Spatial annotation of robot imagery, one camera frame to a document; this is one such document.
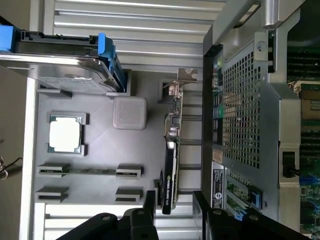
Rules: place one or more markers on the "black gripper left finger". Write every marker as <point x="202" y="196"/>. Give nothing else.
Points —
<point x="140" y="225"/>

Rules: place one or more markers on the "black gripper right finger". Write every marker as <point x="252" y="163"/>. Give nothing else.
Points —
<point x="212" y="225"/>

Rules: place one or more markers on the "green RAM stick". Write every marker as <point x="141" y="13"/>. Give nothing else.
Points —
<point x="95" y="172"/>

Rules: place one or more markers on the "grey parts rack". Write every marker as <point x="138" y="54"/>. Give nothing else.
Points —
<point x="105" y="150"/>

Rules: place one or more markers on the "grey square plastic block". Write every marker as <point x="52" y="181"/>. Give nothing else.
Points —
<point x="129" y="113"/>

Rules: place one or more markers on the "silver CPU chip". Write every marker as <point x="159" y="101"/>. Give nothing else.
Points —
<point x="65" y="133"/>

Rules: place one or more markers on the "open grey PC case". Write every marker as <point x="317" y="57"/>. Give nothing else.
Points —
<point x="250" y="112"/>

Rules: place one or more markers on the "green motherboard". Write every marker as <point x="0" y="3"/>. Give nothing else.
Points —
<point x="310" y="150"/>

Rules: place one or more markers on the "hard disk with blue carrier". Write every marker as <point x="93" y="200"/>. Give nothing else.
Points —
<point x="62" y="70"/>

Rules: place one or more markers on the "black chassis switch box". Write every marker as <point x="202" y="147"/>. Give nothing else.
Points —
<point x="287" y="165"/>

